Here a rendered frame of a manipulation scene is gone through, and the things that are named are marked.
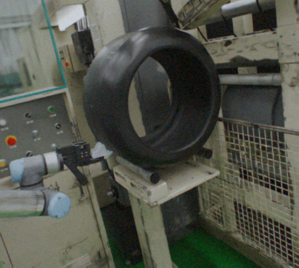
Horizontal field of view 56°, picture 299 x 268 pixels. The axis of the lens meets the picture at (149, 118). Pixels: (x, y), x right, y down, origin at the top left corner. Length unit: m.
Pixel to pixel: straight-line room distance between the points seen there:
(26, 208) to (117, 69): 0.51
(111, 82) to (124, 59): 0.09
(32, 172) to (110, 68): 0.44
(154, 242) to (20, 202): 1.02
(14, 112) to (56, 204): 0.75
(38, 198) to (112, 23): 0.86
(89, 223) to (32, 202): 0.91
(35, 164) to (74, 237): 0.84
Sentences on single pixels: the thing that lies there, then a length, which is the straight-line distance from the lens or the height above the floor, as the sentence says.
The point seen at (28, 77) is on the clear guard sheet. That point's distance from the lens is 1.55.
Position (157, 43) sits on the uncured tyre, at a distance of 1.06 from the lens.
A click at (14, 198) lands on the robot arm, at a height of 1.07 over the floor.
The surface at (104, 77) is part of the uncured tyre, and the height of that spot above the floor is 1.32.
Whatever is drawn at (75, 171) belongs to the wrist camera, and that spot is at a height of 1.01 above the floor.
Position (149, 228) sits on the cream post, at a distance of 1.69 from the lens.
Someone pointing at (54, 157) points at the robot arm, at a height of 1.09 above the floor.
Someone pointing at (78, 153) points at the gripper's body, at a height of 1.08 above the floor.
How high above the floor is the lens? 1.40
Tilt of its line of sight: 14 degrees down
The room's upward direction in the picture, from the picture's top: 11 degrees counter-clockwise
